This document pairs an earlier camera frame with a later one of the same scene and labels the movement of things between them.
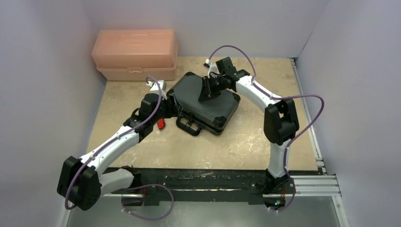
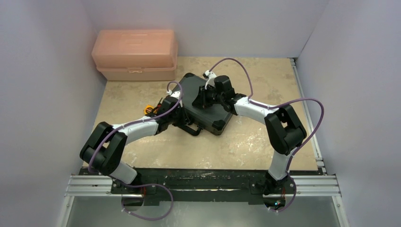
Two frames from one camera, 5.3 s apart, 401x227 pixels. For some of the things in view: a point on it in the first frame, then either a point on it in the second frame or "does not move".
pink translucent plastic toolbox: [135, 55] does not move
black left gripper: [173, 110] to [184, 119]
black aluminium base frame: [152, 185] does not move
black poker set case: [210, 115] does not move
